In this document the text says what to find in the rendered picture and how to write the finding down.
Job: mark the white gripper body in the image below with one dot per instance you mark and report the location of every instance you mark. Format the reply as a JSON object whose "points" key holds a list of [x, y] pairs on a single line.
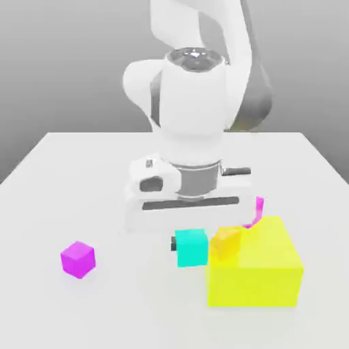
{"points": [[152, 218]]}

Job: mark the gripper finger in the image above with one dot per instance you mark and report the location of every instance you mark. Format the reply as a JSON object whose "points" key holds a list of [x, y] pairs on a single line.
{"points": [[174, 244]]}

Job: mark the small cyan cube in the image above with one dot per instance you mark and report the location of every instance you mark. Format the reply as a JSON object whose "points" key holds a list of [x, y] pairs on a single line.
{"points": [[192, 248]]}

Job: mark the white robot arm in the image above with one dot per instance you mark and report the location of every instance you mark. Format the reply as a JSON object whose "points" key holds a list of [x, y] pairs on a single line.
{"points": [[190, 109]]}

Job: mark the small orange cube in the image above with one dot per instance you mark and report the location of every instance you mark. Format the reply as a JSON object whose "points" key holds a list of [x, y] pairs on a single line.
{"points": [[225, 244]]}

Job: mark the small magenta cube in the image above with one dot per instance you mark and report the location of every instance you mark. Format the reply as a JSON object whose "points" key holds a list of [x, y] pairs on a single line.
{"points": [[78, 259], [259, 207]]}

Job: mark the large yellow box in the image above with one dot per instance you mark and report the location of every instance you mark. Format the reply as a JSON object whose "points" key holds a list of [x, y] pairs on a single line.
{"points": [[261, 272]]}

